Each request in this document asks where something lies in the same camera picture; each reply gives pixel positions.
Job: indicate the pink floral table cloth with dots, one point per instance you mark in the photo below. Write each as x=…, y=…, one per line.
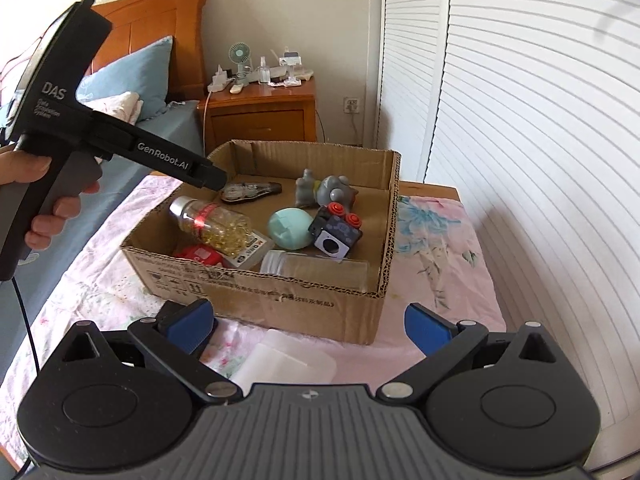
x=437, y=262

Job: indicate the clear spray bottle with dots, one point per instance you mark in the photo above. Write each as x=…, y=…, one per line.
x=264, y=75

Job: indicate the wooden bed headboard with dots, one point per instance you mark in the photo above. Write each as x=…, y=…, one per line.
x=138, y=23

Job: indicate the translucent plastic container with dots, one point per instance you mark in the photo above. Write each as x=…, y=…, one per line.
x=283, y=359

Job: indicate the white phone stand device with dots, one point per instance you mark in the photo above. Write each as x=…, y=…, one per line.
x=295, y=74

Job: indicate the blue bed sheet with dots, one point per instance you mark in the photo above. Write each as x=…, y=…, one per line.
x=38, y=276

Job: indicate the clear plastic jar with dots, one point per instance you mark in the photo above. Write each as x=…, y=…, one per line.
x=346, y=273

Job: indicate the teal egg-shaped object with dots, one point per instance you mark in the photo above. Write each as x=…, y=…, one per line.
x=289, y=228

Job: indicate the grey plush toy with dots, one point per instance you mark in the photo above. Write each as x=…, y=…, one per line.
x=310, y=192

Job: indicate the wall power socket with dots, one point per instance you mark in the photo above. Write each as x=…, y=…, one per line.
x=351, y=106

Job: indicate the fish oil capsule bottle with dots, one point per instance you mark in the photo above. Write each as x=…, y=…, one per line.
x=220, y=228

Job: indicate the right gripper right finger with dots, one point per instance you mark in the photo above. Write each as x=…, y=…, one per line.
x=447, y=347

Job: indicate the red toy train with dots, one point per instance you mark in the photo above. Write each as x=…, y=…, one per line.
x=200, y=253

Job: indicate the wooden nightstand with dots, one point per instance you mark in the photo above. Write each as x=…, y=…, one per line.
x=259, y=113

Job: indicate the small green desk fan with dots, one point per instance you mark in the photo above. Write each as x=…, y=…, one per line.
x=239, y=54

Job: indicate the white power strip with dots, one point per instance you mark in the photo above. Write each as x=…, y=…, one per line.
x=221, y=79

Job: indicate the white labelled box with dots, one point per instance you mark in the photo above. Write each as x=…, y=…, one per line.
x=257, y=246

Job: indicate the blue pillow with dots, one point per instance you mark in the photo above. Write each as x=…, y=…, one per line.
x=145, y=71

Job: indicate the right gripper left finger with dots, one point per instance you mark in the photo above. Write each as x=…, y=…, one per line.
x=173, y=342

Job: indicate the pink folded quilt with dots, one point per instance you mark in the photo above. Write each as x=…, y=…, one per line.
x=127, y=106

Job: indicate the brown cardboard box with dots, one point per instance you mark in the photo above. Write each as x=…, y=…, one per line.
x=327, y=289

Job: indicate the white louvered closet door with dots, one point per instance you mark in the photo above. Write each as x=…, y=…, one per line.
x=530, y=109

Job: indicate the black cube with red knobs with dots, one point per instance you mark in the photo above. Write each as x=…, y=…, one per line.
x=335, y=230

